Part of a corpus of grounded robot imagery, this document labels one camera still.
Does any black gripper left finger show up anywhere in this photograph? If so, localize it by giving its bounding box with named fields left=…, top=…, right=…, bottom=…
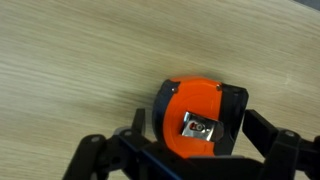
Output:
left=62, top=108, right=153, bottom=180

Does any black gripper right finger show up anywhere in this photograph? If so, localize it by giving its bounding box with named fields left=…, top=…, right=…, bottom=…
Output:
left=242, top=109, right=302, bottom=180

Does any orange and black measuring tape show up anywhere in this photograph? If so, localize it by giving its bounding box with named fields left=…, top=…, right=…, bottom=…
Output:
left=151, top=75, right=250, bottom=159

